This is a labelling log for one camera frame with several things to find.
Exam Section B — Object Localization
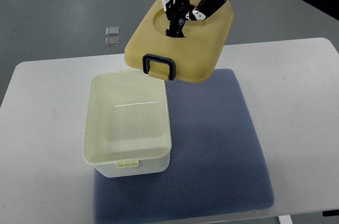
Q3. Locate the blue grey cushion mat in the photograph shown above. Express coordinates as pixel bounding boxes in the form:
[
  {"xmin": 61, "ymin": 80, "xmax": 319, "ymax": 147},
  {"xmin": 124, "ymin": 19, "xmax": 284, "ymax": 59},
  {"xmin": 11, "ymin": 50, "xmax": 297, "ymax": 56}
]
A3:
[{"xmin": 93, "ymin": 69, "xmax": 274, "ymax": 223}]

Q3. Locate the yellow box lid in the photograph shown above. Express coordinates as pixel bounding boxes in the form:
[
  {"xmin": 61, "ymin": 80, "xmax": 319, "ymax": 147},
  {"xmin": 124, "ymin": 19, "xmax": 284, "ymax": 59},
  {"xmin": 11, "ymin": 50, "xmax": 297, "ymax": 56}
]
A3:
[{"xmin": 124, "ymin": 0, "xmax": 233, "ymax": 83}]

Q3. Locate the white storage box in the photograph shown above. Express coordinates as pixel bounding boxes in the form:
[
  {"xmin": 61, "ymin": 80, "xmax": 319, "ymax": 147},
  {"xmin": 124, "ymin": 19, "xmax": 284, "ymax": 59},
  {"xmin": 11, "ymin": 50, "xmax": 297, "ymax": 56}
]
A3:
[{"xmin": 83, "ymin": 70, "xmax": 172, "ymax": 178}]

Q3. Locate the upper floor socket plate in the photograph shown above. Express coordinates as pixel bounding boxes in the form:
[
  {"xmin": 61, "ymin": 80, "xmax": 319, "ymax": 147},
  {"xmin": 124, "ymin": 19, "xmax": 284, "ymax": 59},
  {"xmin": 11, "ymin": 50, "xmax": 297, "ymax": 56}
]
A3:
[{"xmin": 105, "ymin": 26, "xmax": 119, "ymax": 36}]

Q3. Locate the black object bottom right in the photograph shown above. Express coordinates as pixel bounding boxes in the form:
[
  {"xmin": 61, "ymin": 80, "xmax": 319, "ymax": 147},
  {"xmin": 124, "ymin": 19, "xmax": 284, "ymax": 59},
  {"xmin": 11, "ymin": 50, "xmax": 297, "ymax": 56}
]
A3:
[{"xmin": 322, "ymin": 209, "xmax": 339, "ymax": 217}]

